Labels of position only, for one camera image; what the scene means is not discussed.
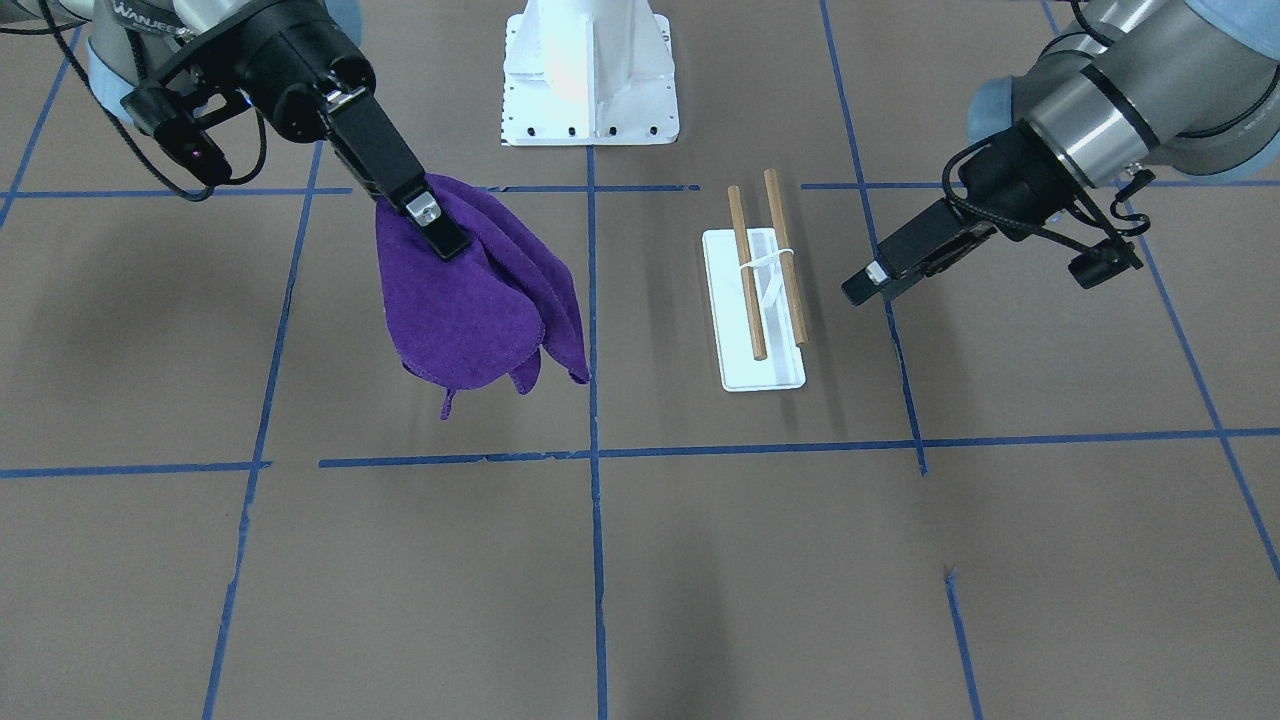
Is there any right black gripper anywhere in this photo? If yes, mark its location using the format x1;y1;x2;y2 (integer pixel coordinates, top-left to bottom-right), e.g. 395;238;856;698
160;1;471;261

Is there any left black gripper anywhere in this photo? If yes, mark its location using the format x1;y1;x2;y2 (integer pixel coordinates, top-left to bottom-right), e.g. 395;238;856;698
841;126;1078;306

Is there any purple towel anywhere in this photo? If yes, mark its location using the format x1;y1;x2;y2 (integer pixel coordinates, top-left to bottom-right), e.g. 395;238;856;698
375;174;591;419

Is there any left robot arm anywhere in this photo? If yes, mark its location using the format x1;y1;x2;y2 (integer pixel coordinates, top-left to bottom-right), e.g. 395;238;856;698
842;1;1279;305

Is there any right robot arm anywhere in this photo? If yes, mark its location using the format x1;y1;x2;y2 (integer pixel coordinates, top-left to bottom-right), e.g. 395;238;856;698
3;1;470;260

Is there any white towel rack base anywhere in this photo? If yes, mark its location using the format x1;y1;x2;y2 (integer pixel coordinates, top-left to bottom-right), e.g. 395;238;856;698
701;228;806;393

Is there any wooden rack bar lower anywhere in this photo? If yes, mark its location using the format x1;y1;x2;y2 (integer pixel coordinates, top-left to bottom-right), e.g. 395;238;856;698
727;184;768;361

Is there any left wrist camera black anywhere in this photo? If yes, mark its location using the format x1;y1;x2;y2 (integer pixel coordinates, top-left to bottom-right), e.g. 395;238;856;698
1068;237;1146;290

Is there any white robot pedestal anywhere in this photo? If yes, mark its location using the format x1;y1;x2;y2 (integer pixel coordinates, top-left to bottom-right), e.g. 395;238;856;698
500;1;681;147

